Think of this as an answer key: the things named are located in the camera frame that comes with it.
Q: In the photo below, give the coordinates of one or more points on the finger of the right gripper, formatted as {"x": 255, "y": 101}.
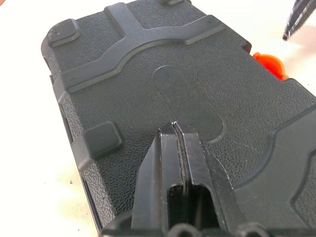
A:
{"x": 296, "y": 17}

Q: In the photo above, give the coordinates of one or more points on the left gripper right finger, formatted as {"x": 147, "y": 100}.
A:
{"x": 205, "y": 170}

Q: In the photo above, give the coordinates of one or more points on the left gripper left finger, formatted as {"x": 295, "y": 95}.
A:
{"x": 150, "y": 185}

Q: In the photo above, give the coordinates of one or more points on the black plastic tool case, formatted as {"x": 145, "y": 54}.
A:
{"x": 123, "y": 98}

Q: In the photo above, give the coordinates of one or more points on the orange plastic part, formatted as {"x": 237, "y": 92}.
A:
{"x": 269, "y": 64}

